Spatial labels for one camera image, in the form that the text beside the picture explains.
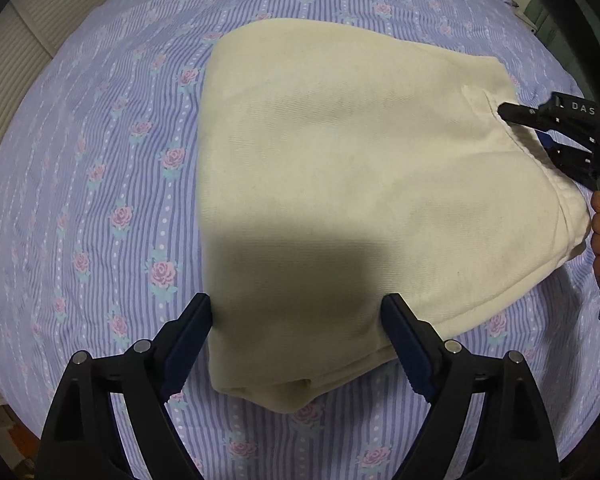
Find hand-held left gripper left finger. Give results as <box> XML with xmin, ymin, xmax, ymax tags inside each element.
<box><xmin>34</xmin><ymin>293</ymin><xmax>214</xmax><ymax>480</ymax></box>

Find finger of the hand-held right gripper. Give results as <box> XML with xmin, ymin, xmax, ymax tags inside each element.
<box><xmin>539</xmin><ymin>132</ymin><xmax>599</xmax><ymax>189</ymax></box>
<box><xmin>497</xmin><ymin>101</ymin><xmax>599</xmax><ymax>149</ymax></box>

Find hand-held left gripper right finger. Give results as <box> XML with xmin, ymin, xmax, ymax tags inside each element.
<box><xmin>381</xmin><ymin>293</ymin><xmax>562</xmax><ymax>480</ymax></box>

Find cream pants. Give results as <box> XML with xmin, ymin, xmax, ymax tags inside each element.
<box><xmin>199</xmin><ymin>17</ymin><xmax>593</xmax><ymax>415</ymax></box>

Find purple floral bedsheet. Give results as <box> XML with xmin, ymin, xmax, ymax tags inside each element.
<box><xmin>0</xmin><ymin>0</ymin><xmax>600</xmax><ymax>480</ymax></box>

